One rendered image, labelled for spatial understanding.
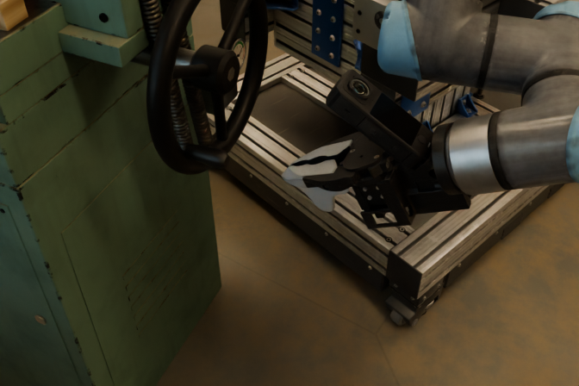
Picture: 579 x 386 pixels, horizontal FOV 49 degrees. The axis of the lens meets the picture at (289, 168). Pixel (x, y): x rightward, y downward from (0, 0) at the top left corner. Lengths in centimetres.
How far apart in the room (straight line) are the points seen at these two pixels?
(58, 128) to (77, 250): 21
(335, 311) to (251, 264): 26
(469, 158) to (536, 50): 12
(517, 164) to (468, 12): 16
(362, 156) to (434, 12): 16
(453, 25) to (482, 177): 15
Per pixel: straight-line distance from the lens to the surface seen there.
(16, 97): 84
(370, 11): 113
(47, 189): 93
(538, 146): 58
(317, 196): 72
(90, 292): 110
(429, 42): 64
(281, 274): 164
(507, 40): 64
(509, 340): 160
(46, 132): 90
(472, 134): 61
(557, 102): 60
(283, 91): 187
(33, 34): 84
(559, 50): 64
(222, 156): 79
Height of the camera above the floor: 127
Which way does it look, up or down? 41 degrees down
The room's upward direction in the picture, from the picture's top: straight up
